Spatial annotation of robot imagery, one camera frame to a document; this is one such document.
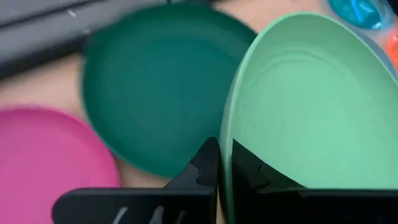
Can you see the dark green plastic plate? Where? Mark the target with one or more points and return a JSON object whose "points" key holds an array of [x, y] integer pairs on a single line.
{"points": [[155, 93]]}

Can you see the grey-blue plastic plate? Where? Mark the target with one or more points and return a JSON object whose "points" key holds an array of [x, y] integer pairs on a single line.
{"points": [[385, 59]]}

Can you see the blue transparent plastic plate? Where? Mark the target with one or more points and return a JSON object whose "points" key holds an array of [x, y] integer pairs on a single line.
{"points": [[357, 12]]}

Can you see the black aluminium table frame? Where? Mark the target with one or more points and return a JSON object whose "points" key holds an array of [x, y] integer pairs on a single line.
{"points": [[31, 59]]}

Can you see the pink plastic plate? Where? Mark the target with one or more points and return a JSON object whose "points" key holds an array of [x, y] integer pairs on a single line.
{"points": [[46, 161]]}

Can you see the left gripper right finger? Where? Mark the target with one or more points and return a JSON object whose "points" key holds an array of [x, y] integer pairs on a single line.
{"points": [[280, 205]]}

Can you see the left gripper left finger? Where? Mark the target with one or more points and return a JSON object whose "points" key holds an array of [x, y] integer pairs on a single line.
{"points": [[186, 205]]}

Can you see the light green plastic plate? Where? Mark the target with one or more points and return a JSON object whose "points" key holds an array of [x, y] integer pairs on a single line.
{"points": [[311, 109]]}

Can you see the orange transparent plastic plate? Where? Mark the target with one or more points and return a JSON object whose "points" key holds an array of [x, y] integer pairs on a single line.
{"points": [[394, 49]]}

